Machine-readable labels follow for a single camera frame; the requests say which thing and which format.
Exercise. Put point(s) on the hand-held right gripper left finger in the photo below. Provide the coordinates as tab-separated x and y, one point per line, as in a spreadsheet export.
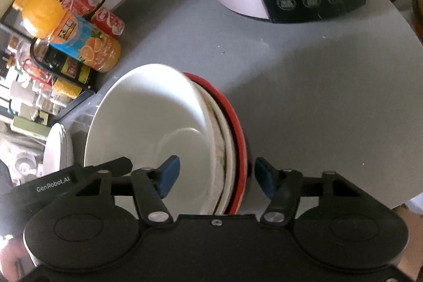
170	174

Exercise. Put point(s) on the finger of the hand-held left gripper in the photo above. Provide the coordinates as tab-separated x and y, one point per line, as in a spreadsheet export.
115	165

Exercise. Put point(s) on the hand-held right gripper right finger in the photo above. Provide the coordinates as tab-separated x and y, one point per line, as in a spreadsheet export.
264	178

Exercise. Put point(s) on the red-rimmed black bowl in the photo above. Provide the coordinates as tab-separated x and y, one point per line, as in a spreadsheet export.
239	153

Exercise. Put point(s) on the large white bowl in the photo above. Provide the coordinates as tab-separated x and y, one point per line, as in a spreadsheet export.
138	120

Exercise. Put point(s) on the person's left hand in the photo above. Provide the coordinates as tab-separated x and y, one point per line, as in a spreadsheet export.
15	255

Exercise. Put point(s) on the white plate with blue print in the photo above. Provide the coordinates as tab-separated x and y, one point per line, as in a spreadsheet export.
58	150

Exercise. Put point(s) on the yellow packet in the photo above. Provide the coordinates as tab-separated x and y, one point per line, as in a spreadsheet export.
67	88

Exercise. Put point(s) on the dark sauce bottle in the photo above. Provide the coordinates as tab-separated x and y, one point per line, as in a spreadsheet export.
71	69

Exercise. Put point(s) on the orange juice bottle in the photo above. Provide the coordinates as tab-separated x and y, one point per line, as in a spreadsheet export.
82	40

